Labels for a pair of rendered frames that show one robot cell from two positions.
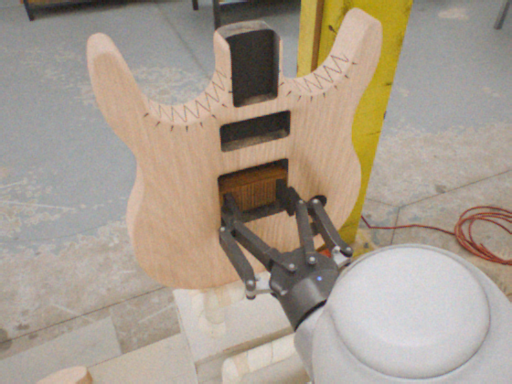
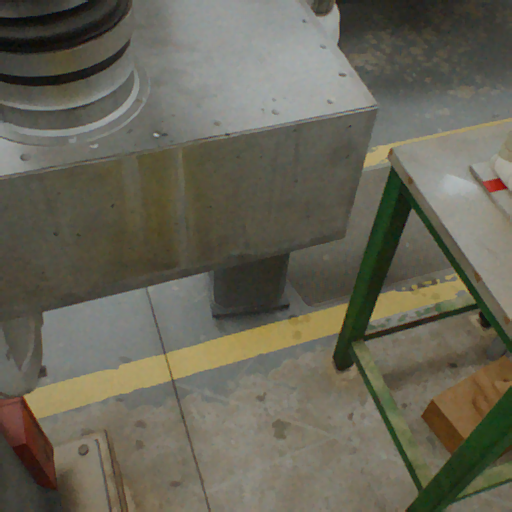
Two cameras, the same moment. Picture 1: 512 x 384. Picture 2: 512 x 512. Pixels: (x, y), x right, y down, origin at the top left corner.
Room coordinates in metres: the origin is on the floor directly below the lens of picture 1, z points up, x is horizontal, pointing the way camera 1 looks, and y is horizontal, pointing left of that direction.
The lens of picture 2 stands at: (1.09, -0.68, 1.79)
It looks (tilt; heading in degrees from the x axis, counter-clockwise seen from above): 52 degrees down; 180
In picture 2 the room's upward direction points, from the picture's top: 5 degrees clockwise
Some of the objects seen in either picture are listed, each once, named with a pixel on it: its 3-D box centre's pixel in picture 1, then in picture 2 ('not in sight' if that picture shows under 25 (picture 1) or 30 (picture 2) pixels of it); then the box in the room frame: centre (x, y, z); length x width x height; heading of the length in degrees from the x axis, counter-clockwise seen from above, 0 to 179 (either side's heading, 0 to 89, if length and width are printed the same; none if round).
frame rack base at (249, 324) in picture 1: (254, 323); not in sight; (0.45, 0.00, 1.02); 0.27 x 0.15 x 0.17; 113
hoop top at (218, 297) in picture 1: (261, 282); not in sight; (0.42, -0.01, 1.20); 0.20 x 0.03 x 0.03; 112
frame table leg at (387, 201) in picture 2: not in sight; (367, 287); (0.12, -0.38, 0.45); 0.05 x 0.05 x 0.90; 23
